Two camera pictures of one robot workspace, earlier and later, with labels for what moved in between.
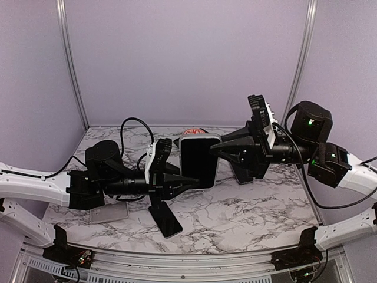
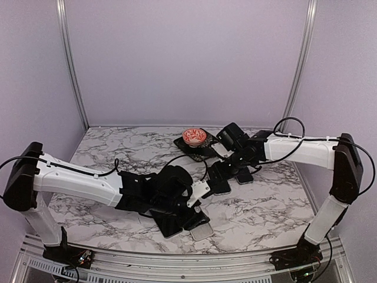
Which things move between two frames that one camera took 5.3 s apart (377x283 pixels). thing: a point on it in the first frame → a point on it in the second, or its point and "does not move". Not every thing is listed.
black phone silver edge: (166, 221) does not move
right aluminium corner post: (306, 44) does not move
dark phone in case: (242, 175) does not move
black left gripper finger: (171, 168) → (175, 223)
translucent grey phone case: (110, 212) → (202, 232)
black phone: (196, 162) → (219, 187)
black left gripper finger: (175, 184) → (197, 219)
